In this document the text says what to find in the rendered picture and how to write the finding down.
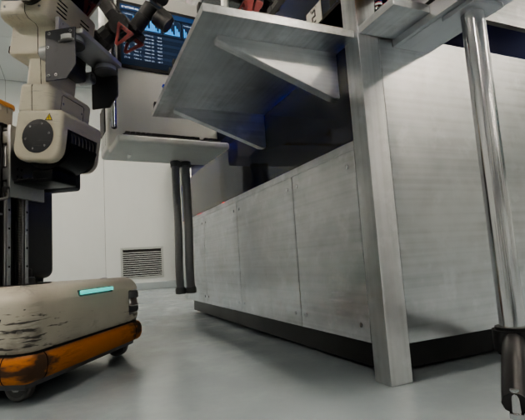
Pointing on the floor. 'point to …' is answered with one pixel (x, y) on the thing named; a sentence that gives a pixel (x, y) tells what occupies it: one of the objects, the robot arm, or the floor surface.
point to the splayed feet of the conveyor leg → (515, 367)
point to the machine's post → (377, 201)
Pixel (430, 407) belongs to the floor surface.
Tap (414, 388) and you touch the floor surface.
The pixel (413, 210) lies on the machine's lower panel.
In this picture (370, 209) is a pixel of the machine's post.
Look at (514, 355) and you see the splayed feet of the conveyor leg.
